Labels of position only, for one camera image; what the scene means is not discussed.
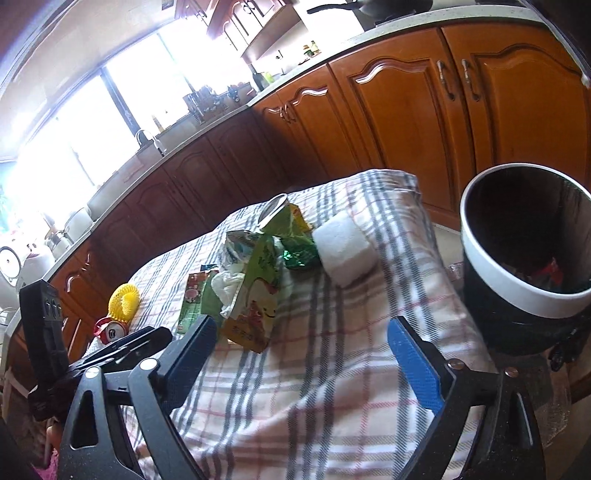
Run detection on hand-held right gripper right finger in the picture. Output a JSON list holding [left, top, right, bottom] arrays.
[[387, 315, 549, 480]]

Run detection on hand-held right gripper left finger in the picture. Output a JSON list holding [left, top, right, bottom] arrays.
[[55, 315, 219, 480]]

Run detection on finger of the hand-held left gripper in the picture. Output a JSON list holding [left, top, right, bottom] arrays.
[[91, 326, 173, 376]]

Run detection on white snack bag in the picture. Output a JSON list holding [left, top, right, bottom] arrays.
[[224, 230, 265, 274]]

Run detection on black trash bin white rim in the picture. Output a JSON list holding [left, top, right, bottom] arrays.
[[459, 162, 591, 356]]

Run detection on shiny green wrapper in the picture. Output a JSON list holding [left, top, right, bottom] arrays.
[[283, 244, 322, 271]]

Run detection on yellow foil snack wrapper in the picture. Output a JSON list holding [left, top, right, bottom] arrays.
[[257, 194, 315, 241]]

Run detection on red can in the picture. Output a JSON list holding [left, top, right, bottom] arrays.
[[94, 318, 130, 345]]

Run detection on green and pink packet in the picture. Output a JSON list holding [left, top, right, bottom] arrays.
[[175, 271, 219, 335]]

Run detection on yellow mesh ball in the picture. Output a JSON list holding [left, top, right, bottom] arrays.
[[108, 283, 141, 323]]

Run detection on green tissue pack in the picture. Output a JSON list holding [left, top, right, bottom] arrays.
[[217, 235, 283, 354]]

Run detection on white rice cooker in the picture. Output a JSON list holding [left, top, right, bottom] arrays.
[[0, 244, 23, 298]]

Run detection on plaid cloth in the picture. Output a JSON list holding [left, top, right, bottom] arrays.
[[122, 170, 499, 480]]

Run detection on white pot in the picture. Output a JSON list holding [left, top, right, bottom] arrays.
[[64, 208, 94, 237]]

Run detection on metal faucet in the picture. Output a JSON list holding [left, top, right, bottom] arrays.
[[135, 128, 166, 158]]

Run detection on metal utensil rack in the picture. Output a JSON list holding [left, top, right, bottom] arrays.
[[184, 88, 219, 121]]

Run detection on kitchen window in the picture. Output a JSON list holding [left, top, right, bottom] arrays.
[[0, 28, 259, 222]]

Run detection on wooden base cabinets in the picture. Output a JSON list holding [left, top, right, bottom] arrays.
[[9, 21, 591, 365]]

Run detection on white stone countertop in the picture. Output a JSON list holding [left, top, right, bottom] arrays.
[[0, 7, 555, 324]]

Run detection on black pan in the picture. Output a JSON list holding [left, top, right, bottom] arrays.
[[307, 0, 433, 22]]

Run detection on bronze cabinet handle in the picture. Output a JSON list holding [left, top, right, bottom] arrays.
[[461, 58, 482, 102], [436, 60, 456, 101]]

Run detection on wooden wall cabinet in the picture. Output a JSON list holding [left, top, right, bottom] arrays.
[[175, 0, 315, 64]]

